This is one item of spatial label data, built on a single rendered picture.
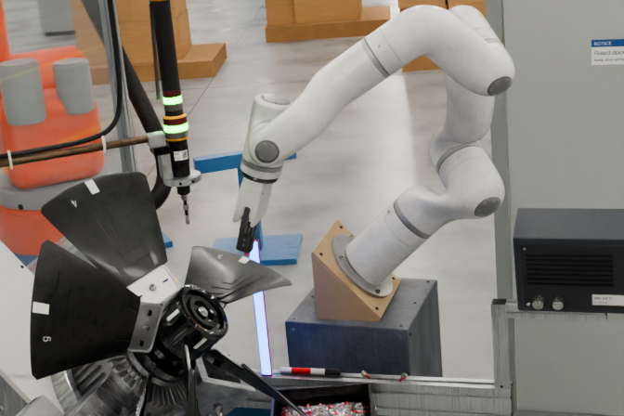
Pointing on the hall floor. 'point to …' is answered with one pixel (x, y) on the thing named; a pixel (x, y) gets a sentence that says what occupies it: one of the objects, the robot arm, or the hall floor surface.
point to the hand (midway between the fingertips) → (245, 241)
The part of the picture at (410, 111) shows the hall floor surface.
